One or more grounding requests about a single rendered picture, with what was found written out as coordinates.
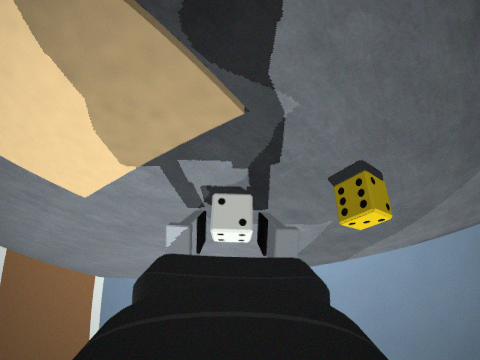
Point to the tan flat mat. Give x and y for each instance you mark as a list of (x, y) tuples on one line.
[(92, 89)]

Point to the yellow die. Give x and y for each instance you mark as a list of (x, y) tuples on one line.
[(362, 201)]

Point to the white die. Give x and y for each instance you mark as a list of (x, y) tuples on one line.
[(232, 217)]

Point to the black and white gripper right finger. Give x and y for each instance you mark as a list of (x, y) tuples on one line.
[(275, 239)]

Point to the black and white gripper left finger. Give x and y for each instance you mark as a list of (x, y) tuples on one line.
[(188, 236)]

